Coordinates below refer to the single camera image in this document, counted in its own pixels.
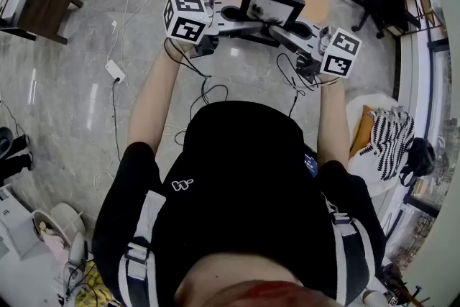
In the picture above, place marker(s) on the wooden shelf rack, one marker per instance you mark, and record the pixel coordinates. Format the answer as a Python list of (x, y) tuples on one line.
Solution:
[(417, 0)]

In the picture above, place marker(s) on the blue badge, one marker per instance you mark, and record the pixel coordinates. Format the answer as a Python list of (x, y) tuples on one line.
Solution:
[(311, 165)]

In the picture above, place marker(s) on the black white striped blanket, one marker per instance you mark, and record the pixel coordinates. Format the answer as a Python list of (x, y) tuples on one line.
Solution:
[(391, 140)]

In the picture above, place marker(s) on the orange cushion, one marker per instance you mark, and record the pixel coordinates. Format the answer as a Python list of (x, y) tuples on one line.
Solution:
[(363, 133)]

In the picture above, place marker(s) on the white power strip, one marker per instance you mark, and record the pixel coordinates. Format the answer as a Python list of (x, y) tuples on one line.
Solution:
[(115, 70)]

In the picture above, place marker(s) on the white box appliance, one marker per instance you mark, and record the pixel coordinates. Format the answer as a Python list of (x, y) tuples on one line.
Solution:
[(16, 226)]

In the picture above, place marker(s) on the person's black shirt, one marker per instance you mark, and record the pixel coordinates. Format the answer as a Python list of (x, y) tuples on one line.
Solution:
[(244, 172)]

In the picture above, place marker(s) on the black bag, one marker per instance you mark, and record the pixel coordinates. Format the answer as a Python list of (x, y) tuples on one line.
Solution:
[(420, 156)]

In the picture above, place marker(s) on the person's left forearm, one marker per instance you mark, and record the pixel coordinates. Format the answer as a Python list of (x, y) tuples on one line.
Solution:
[(154, 100)]

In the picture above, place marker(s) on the white round bin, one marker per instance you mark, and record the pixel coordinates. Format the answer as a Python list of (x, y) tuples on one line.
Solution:
[(66, 223)]

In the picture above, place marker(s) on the person's right forearm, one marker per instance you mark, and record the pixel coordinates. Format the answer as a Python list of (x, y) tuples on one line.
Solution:
[(332, 126)]

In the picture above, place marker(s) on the white round armchair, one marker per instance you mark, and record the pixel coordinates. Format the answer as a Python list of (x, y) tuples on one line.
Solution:
[(373, 176)]

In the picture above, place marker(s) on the dark wooden side table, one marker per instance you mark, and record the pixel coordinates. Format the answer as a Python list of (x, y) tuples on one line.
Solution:
[(43, 7)]

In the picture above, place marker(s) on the yellow cloth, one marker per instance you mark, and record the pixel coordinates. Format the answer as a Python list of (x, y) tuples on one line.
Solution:
[(90, 284)]

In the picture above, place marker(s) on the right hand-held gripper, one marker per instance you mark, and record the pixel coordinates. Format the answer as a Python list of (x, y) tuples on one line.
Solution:
[(339, 54)]

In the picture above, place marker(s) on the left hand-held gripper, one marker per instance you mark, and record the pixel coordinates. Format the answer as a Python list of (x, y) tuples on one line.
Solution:
[(187, 16)]

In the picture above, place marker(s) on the black picture frame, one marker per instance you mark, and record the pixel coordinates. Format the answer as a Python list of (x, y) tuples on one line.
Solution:
[(267, 5)]

